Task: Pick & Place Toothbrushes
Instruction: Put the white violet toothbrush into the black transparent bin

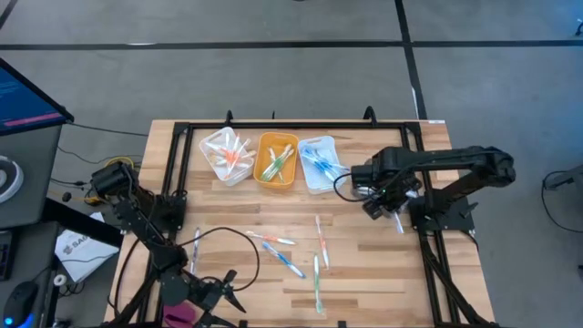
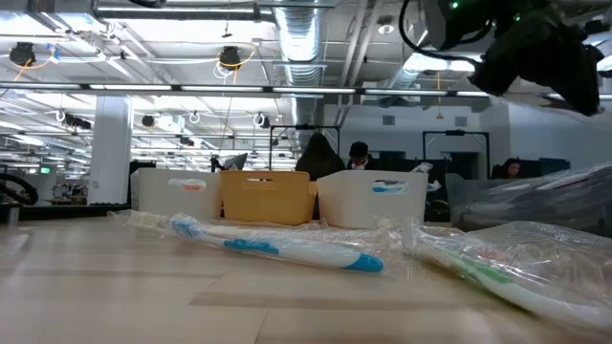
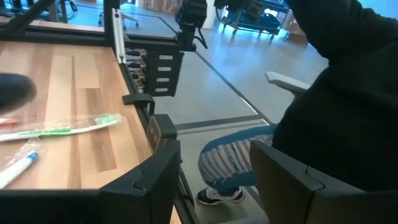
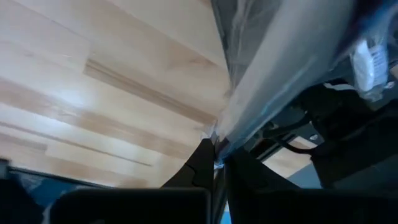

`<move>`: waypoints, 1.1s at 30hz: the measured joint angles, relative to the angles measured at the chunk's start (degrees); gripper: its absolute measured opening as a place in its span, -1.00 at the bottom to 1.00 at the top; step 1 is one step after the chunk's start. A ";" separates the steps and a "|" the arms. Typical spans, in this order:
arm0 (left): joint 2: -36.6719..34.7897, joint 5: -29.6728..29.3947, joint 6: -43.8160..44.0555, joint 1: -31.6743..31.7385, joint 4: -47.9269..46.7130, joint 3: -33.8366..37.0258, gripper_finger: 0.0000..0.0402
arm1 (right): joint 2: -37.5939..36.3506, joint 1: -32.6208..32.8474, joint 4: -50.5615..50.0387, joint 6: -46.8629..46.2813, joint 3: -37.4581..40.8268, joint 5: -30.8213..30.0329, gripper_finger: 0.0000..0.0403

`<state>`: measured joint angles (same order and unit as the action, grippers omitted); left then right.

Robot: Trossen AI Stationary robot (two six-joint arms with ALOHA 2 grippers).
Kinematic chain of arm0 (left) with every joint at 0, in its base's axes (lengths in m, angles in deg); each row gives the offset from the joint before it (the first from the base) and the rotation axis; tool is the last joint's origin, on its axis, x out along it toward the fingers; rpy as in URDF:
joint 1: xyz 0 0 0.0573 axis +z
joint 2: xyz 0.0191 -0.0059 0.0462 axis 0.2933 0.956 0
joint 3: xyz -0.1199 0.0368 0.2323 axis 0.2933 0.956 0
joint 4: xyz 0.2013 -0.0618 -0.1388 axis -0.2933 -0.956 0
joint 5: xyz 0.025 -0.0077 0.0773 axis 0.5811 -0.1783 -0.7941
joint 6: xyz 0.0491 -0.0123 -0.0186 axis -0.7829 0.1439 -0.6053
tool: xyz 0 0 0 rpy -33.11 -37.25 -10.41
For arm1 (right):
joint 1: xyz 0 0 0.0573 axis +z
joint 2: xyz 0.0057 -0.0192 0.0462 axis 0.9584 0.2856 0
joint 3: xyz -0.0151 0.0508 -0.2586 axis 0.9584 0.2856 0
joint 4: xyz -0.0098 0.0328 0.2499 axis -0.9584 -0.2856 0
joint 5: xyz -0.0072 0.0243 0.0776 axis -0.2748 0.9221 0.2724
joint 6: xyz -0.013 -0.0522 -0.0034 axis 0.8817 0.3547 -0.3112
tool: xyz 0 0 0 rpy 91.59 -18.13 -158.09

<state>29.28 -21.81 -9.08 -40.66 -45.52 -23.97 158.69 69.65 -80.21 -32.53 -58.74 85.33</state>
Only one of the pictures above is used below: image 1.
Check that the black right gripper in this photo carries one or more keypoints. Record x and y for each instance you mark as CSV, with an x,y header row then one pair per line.
x,y
387,184

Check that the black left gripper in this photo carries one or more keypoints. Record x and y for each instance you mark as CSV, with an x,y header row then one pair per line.
x,y
209,296

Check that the purple toothbrush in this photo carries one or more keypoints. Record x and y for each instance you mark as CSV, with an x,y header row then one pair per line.
x,y
399,224
196,250

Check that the blue toothbrush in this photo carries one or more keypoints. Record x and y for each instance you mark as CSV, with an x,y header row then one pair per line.
x,y
284,260
325,173
334,175
319,168
309,152
321,157
341,166

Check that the orange toothbrush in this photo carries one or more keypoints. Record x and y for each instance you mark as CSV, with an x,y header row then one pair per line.
x,y
273,238
236,141
321,241
216,157
214,146
249,155
232,157
223,162
243,148

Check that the white plastic bin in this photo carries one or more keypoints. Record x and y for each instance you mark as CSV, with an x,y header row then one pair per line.
x,y
319,187
218,175

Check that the green toothbrush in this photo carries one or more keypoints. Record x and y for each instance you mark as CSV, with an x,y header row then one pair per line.
x,y
317,282
271,171
288,152
273,157
280,161

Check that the orange plastic bin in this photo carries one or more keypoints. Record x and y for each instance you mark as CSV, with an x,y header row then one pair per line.
x,y
266,141

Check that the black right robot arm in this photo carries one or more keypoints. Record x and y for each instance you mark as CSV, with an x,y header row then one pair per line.
x,y
455,157

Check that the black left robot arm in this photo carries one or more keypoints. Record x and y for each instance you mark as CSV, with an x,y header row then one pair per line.
x,y
136,218

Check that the maroon cloth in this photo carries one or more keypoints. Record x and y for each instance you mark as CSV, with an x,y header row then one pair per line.
x,y
180,314

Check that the white sticker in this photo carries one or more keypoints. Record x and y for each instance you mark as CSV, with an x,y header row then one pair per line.
x,y
435,121

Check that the white printed booklet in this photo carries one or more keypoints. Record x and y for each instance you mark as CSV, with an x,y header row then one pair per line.
x,y
82,255

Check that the black desk beam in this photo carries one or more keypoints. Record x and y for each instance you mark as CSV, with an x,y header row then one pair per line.
x,y
82,223

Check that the yellow tool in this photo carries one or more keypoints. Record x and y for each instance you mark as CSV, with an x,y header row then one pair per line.
x,y
93,200

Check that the white tape roll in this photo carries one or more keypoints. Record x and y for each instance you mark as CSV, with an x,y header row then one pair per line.
x,y
59,279

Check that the grey equipment base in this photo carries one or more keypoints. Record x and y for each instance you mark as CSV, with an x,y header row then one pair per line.
x,y
565,180

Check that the black computer mouse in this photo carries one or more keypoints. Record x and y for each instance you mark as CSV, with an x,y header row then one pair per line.
x,y
18,300

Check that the black keyboard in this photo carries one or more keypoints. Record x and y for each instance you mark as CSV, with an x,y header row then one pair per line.
x,y
4,255

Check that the grey desk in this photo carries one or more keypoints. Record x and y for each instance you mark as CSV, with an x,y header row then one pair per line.
x,y
43,150

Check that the white round device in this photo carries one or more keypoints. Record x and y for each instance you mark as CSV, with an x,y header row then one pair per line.
x,y
11,182

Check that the computer monitor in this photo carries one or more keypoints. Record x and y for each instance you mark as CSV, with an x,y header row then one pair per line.
x,y
23,100

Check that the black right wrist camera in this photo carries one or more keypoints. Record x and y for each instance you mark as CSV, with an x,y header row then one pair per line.
x,y
374,210

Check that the black frame clamp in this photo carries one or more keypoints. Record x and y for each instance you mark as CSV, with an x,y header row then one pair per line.
x,y
229,117
370,115

